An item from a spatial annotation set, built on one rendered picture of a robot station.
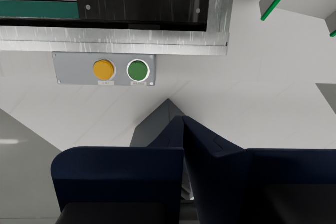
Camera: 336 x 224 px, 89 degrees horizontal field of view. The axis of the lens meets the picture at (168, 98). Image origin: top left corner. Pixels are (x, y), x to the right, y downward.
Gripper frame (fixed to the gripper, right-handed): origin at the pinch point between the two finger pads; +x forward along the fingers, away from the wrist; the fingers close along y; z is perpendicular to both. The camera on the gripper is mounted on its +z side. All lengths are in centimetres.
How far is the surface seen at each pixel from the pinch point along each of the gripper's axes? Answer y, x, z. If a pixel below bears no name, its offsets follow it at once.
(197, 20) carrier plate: -4.9, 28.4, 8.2
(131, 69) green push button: 7.8, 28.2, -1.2
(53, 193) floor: 110, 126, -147
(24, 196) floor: 139, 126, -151
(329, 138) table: -53, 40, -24
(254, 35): -21.8, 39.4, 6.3
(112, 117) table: 16.1, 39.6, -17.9
